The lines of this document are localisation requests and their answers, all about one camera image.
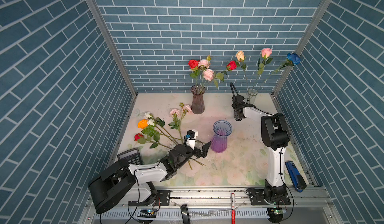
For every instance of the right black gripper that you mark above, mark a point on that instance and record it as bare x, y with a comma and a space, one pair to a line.
234, 111

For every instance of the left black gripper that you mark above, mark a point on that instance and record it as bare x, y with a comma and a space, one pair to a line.
202, 153

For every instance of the clear ribbed glass vase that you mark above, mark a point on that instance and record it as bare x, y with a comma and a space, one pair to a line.
251, 95

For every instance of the blue purple gradient vase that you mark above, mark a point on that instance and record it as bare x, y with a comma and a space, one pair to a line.
222, 130

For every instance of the dark purple ribbed vase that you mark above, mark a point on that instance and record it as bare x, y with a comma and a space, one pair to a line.
198, 105

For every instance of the pink peony spray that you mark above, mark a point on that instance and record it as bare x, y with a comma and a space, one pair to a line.
178, 115
203, 68

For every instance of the cream white rose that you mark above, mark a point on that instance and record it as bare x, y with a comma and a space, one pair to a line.
240, 56

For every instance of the small white flower spray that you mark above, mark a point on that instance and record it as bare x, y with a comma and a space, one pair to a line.
157, 125

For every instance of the light pink rose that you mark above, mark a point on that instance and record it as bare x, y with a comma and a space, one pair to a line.
264, 60

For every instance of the blue rose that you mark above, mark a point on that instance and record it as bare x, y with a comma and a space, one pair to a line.
292, 59

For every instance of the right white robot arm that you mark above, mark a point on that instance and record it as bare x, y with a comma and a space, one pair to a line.
275, 136

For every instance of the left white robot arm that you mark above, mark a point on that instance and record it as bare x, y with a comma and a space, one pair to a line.
136, 182

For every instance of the red marker pen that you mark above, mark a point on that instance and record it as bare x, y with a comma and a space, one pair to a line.
233, 208

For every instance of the orange rose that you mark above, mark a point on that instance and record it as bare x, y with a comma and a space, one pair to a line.
143, 124

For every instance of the black calculator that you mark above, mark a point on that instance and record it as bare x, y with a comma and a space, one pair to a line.
132, 156

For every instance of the blue stapler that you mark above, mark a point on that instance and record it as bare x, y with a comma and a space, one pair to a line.
296, 178

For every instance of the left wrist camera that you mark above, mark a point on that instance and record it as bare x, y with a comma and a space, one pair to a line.
190, 138

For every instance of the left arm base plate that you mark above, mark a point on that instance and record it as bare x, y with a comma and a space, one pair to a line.
161, 198

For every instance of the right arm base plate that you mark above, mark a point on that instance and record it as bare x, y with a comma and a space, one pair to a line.
267, 196

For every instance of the black handle object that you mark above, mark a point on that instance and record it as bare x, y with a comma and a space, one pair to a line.
185, 214

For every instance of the aluminium front rail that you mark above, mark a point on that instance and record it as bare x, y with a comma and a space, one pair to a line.
216, 197

